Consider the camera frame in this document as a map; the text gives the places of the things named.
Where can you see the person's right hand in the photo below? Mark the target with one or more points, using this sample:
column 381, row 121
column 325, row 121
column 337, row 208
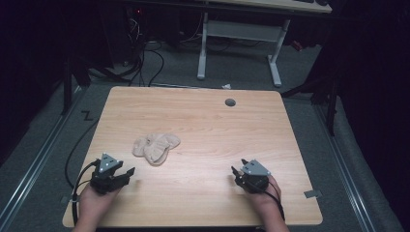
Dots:
column 266, row 198

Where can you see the black metal stand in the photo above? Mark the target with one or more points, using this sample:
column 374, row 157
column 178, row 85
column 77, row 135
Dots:
column 66, row 87
column 331, row 106

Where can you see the small red object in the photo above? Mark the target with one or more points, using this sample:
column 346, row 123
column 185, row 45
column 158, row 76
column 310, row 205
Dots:
column 297, row 45

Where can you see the grey tape piece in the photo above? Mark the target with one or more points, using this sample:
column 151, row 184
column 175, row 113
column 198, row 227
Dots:
column 312, row 194

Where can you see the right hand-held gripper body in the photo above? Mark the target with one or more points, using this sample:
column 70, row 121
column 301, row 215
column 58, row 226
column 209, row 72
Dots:
column 254, row 175

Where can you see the beige cloth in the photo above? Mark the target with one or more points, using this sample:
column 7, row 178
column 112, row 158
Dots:
column 157, row 149

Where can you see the person's left hand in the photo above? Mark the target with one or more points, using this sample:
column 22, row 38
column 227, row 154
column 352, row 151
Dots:
column 94, row 203

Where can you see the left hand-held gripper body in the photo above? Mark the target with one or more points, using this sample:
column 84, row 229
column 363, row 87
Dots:
column 105, row 165

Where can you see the crumpled white paper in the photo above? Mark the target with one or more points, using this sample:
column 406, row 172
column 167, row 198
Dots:
column 226, row 86

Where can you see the white desk with metal frame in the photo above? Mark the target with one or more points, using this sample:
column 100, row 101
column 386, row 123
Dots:
column 240, row 30

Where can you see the black zigzag tape mark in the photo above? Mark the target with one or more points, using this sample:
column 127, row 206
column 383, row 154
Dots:
column 87, row 115

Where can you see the metal floor rail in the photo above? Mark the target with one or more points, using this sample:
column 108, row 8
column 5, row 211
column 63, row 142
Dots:
column 35, row 161
column 345, row 174

